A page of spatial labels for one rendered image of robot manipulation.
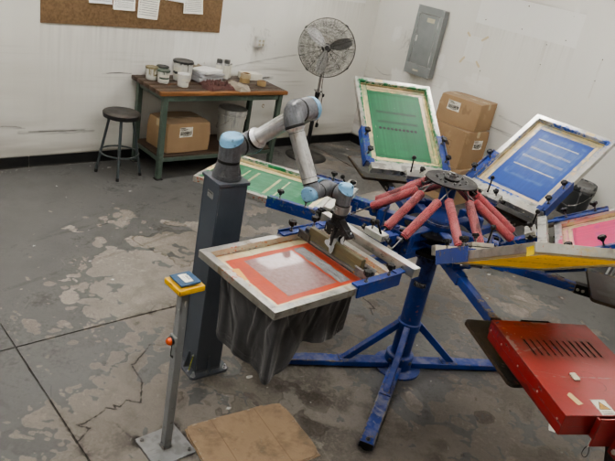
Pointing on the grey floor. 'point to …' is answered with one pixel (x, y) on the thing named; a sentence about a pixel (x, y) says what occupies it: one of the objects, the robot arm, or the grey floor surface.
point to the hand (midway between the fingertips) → (335, 251)
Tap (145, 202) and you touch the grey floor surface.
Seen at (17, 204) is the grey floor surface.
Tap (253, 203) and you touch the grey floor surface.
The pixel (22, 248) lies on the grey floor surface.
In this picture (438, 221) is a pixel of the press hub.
